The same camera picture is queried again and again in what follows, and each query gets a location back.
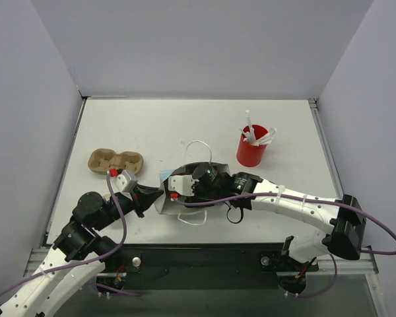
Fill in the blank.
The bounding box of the light blue paper bag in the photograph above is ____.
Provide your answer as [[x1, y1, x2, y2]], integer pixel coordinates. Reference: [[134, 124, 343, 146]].
[[154, 140, 232, 227]]

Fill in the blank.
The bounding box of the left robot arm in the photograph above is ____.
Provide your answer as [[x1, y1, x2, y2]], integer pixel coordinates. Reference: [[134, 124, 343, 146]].
[[0, 185, 163, 316]]

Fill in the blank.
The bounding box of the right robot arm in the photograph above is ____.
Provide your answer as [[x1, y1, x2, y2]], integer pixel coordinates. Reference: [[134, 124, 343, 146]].
[[181, 163, 366, 269]]

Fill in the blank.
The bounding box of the brown cardboard cup carrier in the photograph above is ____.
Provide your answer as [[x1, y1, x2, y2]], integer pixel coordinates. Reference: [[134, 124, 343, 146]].
[[88, 149, 144, 175]]

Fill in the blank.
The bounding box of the red straw holder cup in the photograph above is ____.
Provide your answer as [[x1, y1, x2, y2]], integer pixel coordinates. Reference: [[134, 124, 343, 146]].
[[236, 124, 268, 167]]

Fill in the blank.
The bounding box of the white wrapped straw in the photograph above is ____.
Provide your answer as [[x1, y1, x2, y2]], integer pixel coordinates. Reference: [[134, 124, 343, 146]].
[[255, 128, 277, 146], [246, 110, 256, 143], [239, 128, 253, 143]]

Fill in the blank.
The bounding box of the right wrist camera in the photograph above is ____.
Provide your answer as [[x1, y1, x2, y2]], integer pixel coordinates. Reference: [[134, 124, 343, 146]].
[[168, 175, 198, 197]]

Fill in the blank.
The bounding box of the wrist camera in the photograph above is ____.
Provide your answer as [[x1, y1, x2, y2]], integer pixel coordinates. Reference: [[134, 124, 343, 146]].
[[107, 168, 138, 197], [168, 175, 198, 197]]

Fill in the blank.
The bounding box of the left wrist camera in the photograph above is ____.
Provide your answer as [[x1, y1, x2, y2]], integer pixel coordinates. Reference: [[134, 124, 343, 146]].
[[107, 168, 138, 197]]

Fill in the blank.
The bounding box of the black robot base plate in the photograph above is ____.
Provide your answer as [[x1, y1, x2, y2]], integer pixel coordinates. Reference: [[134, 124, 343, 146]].
[[92, 242, 318, 294]]

